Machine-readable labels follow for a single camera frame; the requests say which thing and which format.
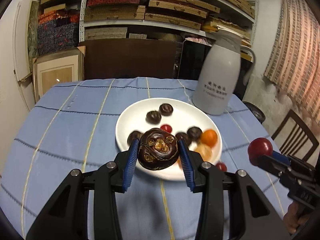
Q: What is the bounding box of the dark wooden board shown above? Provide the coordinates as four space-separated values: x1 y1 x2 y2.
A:
79 38 177 80

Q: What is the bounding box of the dark mangosteen top pile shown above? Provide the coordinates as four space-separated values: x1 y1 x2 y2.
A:
175 132 192 146

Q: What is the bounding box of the white metal shelf unit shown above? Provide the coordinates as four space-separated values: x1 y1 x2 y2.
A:
79 0 258 46

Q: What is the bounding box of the blue patterned box stack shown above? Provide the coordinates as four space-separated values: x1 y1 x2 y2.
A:
37 20 79 56

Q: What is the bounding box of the small red cherry tomato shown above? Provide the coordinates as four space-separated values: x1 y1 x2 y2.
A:
160 124 172 133

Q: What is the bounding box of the white leaning panel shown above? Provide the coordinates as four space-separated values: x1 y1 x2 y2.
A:
12 0 32 81

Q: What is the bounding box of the orange tangerine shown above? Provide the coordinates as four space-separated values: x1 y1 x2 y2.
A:
200 129 218 148

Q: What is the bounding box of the round black side stool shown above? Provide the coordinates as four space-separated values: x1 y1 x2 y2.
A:
243 101 266 124

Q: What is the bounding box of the white oval plate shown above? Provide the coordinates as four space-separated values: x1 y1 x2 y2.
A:
115 98 222 165

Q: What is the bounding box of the framed picture in carton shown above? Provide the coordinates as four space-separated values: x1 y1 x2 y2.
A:
33 46 86 101

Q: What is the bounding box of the person right hand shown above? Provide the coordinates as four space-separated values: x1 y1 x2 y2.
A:
283 201 311 235

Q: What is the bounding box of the grey thermos jug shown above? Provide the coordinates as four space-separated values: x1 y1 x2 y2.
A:
192 30 256 115

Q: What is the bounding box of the brown wooden chair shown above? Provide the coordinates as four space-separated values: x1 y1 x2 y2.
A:
271 109 319 167

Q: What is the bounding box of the small dark chestnut fruit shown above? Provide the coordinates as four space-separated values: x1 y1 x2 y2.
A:
127 130 143 145

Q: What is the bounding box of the striped pink curtain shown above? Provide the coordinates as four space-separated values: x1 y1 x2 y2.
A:
264 0 319 122

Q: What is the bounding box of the dark red plum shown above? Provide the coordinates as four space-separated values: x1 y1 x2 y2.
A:
247 138 273 166
215 162 227 172

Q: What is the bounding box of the dark mangosteen pile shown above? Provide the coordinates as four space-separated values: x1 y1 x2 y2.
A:
138 128 179 171
175 132 192 146

